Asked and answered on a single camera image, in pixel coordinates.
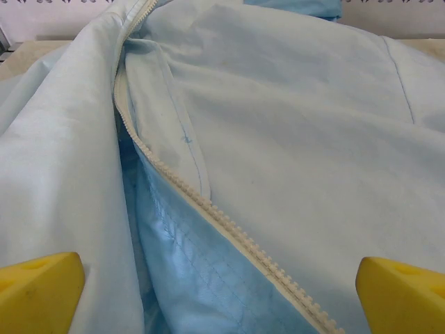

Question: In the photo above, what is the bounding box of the light blue zip jacket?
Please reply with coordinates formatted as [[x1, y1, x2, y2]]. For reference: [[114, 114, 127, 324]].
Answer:
[[0, 0, 445, 334]]

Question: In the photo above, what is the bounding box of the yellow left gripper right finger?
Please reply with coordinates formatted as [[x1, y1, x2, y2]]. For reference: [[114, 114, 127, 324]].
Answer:
[[355, 256, 445, 334]]

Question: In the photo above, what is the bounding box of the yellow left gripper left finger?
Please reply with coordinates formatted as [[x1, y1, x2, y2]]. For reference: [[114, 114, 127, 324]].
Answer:
[[0, 252, 86, 334]]

